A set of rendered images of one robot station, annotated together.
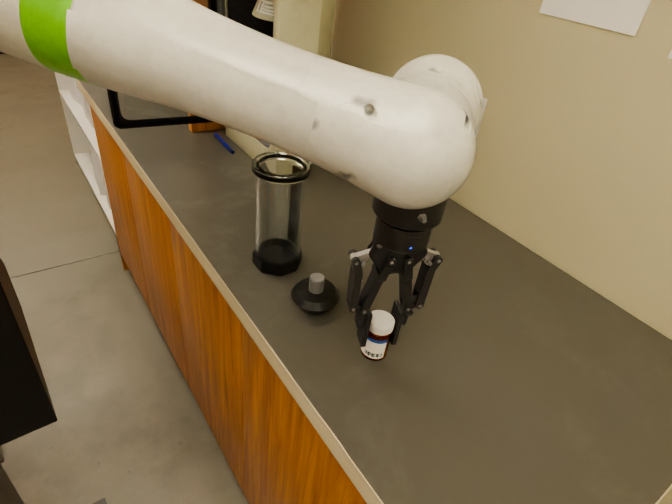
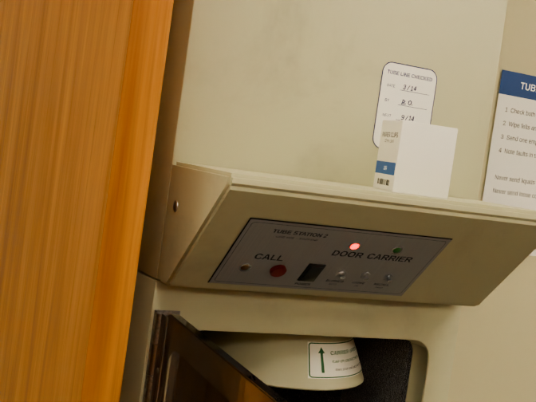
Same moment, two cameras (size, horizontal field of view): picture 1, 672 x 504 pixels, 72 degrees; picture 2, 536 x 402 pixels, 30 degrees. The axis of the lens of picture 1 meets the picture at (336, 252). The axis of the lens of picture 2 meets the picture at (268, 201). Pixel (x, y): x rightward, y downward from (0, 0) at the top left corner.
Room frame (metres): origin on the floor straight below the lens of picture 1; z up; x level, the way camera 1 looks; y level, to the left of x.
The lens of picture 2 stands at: (1.12, 1.19, 1.53)
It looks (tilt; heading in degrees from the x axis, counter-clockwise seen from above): 3 degrees down; 282
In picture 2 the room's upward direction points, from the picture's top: 8 degrees clockwise
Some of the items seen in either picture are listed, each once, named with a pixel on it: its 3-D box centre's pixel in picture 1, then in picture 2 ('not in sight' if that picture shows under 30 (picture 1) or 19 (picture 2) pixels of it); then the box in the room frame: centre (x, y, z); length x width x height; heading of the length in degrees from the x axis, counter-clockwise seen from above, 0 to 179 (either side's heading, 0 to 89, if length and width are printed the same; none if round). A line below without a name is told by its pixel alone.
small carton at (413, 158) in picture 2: not in sight; (414, 159); (1.19, 0.32, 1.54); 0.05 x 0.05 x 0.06; 26
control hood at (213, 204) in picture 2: not in sight; (364, 246); (1.22, 0.34, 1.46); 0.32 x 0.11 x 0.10; 40
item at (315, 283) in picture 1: (315, 290); not in sight; (0.65, 0.03, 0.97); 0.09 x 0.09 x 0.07
